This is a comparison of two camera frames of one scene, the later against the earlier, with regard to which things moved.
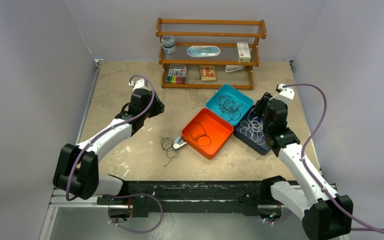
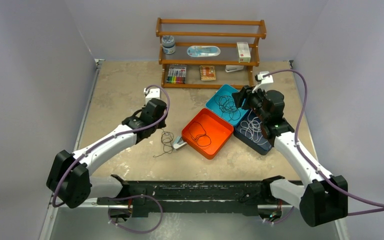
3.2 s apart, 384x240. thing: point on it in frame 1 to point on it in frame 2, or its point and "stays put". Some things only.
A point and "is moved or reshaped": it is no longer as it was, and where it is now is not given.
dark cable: [226, 104] stays put
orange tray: [207, 133] stays put
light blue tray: [230, 103] stays put
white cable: [253, 128] stays put
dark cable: [167, 144] is moved or reshaped
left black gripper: [158, 107] to [161, 125]
